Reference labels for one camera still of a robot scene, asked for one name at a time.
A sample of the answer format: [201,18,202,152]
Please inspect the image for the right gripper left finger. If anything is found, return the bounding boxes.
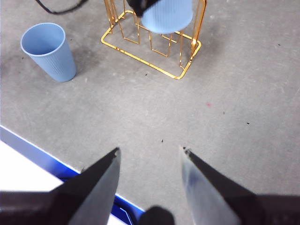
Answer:
[0,147,121,225]

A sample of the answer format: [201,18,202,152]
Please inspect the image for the blue ribbed plastic cup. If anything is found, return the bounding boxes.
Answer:
[140,0,194,33]
[20,22,77,83]

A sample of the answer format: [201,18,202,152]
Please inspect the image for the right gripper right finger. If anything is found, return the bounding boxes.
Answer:
[180,146,300,225]

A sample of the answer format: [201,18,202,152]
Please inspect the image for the gold wire cup rack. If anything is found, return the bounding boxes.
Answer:
[100,0,208,80]

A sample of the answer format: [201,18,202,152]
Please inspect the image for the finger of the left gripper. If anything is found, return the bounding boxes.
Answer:
[126,0,160,17]

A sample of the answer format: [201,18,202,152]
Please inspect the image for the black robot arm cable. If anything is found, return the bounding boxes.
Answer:
[35,0,90,15]

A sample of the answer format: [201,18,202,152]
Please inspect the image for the blue edged white platform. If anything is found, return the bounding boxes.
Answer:
[0,125,150,225]

